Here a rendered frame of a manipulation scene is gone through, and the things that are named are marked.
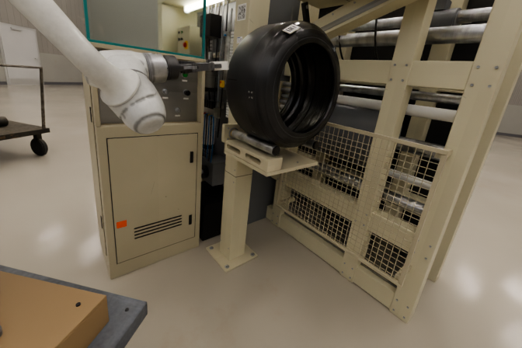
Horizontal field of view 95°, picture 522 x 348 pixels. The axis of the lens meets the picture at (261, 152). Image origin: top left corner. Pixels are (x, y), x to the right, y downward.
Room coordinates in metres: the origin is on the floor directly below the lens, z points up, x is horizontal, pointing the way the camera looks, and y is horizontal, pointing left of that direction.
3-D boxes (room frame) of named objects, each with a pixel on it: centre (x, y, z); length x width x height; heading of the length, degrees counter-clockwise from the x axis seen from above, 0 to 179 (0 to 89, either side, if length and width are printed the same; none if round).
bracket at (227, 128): (1.37, 0.06, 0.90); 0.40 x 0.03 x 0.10; 131
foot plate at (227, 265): (1.42, 0.13, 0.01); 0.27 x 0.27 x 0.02; 41
